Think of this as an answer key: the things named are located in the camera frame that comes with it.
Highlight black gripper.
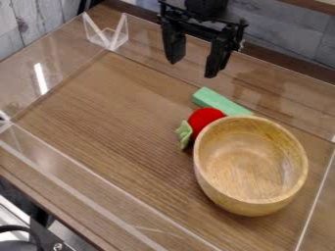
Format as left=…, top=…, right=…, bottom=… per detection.
left=159, top=0, right=249, bottom=78

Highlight red plush fruit green leaves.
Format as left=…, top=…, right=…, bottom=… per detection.
left=175, top=108, right=227, bottom=149

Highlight green rectangular block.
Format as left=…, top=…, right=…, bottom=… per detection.
left=193, top=87, right=254, bottom=116

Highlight wooden bowl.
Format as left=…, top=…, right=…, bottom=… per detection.
left=194, top=116, right=309, bottom=217

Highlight clear acrylic enclosure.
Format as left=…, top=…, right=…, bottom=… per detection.
left=0, top=8, right=335, bottom=251

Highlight black metal bracket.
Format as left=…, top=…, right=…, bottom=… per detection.
left=30, top=219, right=75, bottom=251

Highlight black cable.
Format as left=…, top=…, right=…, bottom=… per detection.
left=0, top=225, right=45, bottom=251

